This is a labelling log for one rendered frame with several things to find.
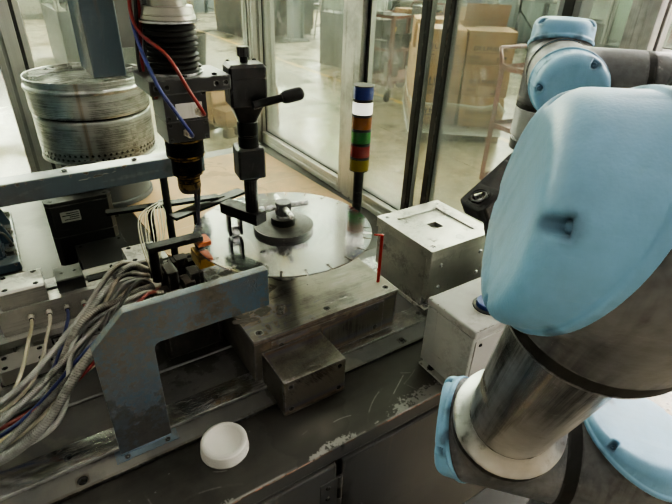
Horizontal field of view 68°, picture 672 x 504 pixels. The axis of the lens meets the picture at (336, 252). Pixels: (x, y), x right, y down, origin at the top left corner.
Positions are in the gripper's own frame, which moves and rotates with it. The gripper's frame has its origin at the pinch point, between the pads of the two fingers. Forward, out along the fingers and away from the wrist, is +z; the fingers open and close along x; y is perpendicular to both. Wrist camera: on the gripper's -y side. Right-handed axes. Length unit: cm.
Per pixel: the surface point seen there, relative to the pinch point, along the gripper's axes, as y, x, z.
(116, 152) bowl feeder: -39, 94, 5
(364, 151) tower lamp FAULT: 5.0, 44.3, -3.9
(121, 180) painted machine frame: -45, 52, -4
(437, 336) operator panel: -6.8, 3.5, 14.4
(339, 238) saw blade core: -14.5, 23.6, 2.9
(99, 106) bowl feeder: -41, 94, -7
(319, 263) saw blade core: -22.0, 18.0, 3.0
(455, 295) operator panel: -2.6, 5.0, 8.2
